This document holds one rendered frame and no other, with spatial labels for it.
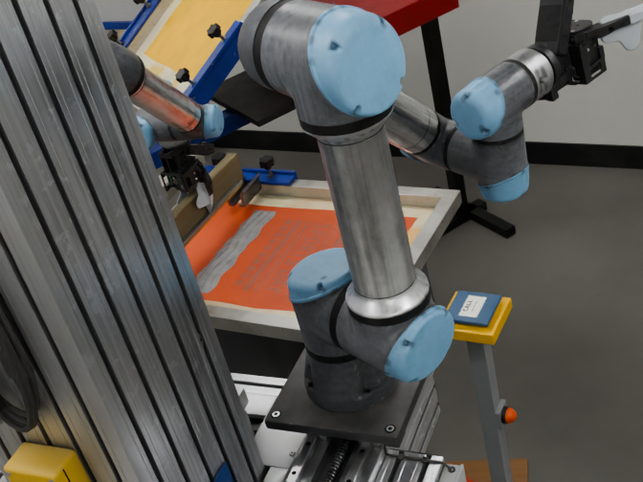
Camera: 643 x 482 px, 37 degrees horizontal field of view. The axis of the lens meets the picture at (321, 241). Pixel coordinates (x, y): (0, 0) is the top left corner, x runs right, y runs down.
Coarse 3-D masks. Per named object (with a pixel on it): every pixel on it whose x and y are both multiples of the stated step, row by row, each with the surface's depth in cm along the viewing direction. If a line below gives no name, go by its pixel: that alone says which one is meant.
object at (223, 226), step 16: (224, 208) 268; (240, 208) 266; (256, 208) 264; (272, 208) 262; (288, 208) 261; (304, 208) 259; (208, 224) 263; (224, 224) 261; (240, 224) 260; (272, 224) 256; (192, 240) 258; (208, 240) 256; (224, 240) 255; (256, 240) 251
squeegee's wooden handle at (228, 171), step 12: (228, 156) 253; (216, 168) 249; (228, 168) 251; (240, 168) 256; (216, 180) 246; (228, 180) 251; (192, 192) 241; (216, 192) 247; (180, 204) 237; (192, 204) 238; (180, 216) 234; (192, 216) 239; (180, 228) 235
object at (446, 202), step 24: (264, 192) 269; (288, 192) 265; (312, 192) 261; (408, 192) 247; (432, 192) 245; (456, 192) 242; (432, 216) 236; (432, 240) 230; (216, 312) 223; (240, 312) 221; (264, 336) 218; (288, 336) 214
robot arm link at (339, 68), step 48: (288, 0) 114; (288, 48) 109; (336, 48) 105; (384, 48) 108; (336, 96) 106; (384, 96) 110; (336, 144) 114; (384, 144) 117; (336, 192) 119; (384, 192) 119; (384, 240) 122; (384, 288) 126; (384, 336) 129; (432, 336) 130
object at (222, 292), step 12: (192, 252) 253; (204, 252) 252; (252, 252) 247; (192, 264) 248; (204, 264) 247; (240, 264) 243; (228, 276) 240; (216, 288) 237; (228, 288) 236; (216, 300) 233; (228, 300) 232; (240, 300) 231; (252, 300) 230; (264, 300) 228; (276, 300) 227; (288, 300) 226
